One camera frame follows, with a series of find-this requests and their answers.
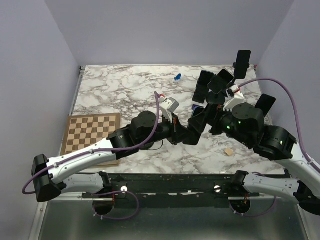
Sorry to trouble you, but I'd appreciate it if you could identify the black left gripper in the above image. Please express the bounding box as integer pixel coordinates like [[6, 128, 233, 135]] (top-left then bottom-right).
[[138, 112, 194, 147]]

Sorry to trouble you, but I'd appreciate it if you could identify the black smartphone on tall stand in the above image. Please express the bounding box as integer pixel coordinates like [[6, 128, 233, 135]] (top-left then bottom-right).
[[235, 50, 251, 80]]

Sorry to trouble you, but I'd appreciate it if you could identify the wooden chessboard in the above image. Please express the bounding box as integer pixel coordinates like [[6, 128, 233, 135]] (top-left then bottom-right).
[[60, 113, 121, 155]]

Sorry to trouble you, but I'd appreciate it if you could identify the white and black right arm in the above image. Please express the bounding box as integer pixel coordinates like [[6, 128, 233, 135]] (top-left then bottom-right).
[[188, 102, 320, 215]]

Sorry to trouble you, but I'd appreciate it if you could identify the blue-edged smartphone on folding stand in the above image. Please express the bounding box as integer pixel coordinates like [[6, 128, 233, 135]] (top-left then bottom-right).
[[195, 70, 215, 96]]

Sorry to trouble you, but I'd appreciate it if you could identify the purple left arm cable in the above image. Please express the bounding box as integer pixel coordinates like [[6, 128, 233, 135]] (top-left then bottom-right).
[[21, 91, 166, 221]]

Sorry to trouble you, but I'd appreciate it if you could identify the black smartphone on silver stand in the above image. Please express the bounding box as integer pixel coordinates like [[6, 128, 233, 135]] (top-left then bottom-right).
[[255, 93, 276, 117]]

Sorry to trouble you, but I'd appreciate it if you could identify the tall black round phone stand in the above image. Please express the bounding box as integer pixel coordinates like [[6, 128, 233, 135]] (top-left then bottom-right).
[[225, 62, 239, 88]]

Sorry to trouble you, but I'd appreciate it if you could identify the black round-base phone stand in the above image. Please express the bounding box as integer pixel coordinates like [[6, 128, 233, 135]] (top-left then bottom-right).
[[139, 140, 164, 151]]

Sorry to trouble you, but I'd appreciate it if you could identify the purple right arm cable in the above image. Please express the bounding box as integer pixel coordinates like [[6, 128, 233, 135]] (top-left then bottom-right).
[[228, 78, 320, 217]]

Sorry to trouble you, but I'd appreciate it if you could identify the blue plastic piece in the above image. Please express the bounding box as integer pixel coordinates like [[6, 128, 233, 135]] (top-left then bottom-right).
[[174, 73, 182, 81]]

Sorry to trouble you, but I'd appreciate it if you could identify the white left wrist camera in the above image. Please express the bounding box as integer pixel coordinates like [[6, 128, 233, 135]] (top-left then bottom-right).
[[159, 95, 180, 122]]

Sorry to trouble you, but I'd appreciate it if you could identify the teal smartphone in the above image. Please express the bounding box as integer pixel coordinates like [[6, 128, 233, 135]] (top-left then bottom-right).
[[191, 105, 205, 118]]

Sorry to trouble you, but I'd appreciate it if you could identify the black mounting rail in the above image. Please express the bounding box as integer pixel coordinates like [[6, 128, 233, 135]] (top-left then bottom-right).
[[49, 172, 293, 210]]

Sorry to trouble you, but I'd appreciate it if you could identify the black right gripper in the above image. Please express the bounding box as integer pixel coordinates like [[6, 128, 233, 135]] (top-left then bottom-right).
[[188, 100, 252, 147]]

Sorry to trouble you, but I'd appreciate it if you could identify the black smartphone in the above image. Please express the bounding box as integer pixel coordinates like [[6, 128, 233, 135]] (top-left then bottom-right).
[[235, 50, 251, 80], [207, 69, 234, 95], [255, 93, 276, 117]]

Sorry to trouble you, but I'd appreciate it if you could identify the black folding phone stand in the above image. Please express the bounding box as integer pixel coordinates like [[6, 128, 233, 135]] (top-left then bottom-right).
[[192, 87, 208, 104]]

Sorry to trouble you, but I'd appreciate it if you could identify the small wooden block right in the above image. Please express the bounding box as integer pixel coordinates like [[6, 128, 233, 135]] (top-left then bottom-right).
[[224, 148, 234, 156]]

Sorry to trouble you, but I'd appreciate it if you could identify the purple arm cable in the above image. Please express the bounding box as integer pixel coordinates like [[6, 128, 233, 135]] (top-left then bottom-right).
[[228, 78, 320, 217], [21, 91, 166, 221]]

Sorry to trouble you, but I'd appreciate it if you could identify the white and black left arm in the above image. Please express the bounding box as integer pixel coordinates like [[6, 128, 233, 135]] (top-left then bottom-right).
[[31, 111, 206, 203]]

